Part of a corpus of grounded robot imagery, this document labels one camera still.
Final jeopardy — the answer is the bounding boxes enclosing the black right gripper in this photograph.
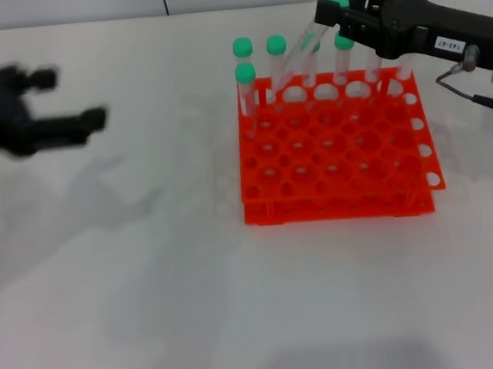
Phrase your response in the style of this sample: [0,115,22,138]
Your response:
[312,0,493,87]

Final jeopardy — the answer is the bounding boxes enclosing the green-capped clear test tube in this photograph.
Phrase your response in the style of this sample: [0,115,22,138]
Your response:
[271,0,358,95]
[330,31,361,108]
[299,30,328,110]
[379,52,419,98]
[234,61,262,141]
[231,35,267,108]
[362,49,390,104]
[264,34,293,113]

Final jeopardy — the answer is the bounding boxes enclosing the orange plastic test tube rack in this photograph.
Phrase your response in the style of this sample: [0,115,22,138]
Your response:
[231,63,449,230]

